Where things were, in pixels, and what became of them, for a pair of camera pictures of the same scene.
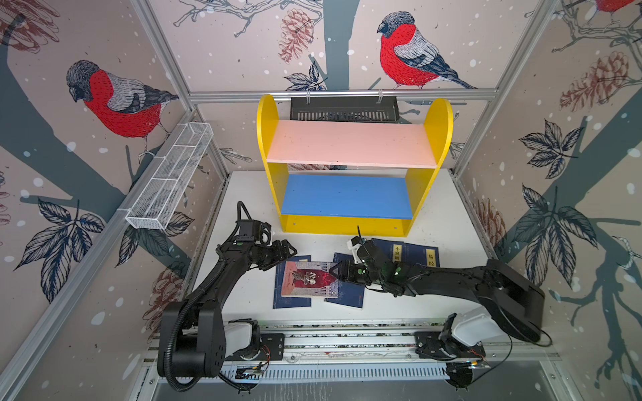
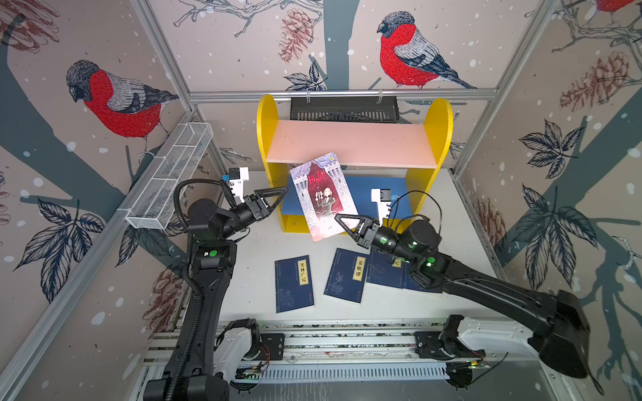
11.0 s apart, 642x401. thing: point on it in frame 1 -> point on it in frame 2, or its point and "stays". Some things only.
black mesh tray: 344,109 stays
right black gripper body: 360,272 -> 387,242
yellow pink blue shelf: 350,178 stays
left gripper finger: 285,249 -> 262,193
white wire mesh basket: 154,205 stays
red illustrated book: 309,279 -> 323,194
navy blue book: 287,302 stays
